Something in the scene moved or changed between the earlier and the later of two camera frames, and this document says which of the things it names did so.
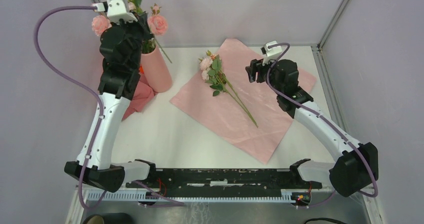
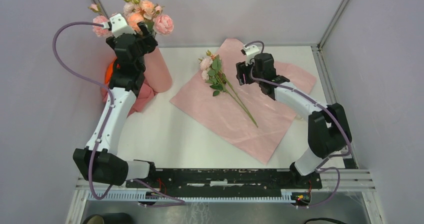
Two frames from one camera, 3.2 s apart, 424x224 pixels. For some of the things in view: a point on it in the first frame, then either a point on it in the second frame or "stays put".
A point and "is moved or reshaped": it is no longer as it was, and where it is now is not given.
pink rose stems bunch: (211, 66) stays put
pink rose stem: (158, 24) is moved or reshaped
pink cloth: (143, 94) stays put
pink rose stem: (100, 23) stays put
